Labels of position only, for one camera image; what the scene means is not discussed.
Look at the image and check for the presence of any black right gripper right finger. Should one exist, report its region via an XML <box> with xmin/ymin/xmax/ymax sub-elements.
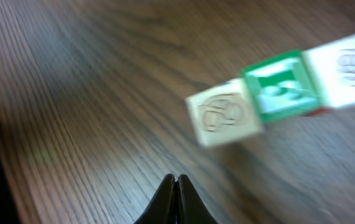
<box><xmin>175</xmin><ymin>174</ymin><xmax>218</xmax><ymax>224</ymax></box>

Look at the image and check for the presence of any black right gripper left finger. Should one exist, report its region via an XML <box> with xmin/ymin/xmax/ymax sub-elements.
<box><xmin>134</xmin><ymin>174</ymin><xmax>176</xmax><ymax>224</ymax></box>

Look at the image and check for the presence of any plain E pretzel block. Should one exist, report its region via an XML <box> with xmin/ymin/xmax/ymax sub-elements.
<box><xmin>185</xmin><ymin>78</ymin><xmax>264</xmax><ymax>147</ymax></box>

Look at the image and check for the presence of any green letter F block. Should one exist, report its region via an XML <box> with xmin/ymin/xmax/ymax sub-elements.
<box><xmin>241</xmin><ymin>49</ymin><xmax>321</xmax><ymax>123</ymax></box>

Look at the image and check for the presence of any red letter wooden block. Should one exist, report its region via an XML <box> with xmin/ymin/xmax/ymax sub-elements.
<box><xmin>302</xmin><ymin>34</ymin><xmax>355</xmax><ymax>116</ymax></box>

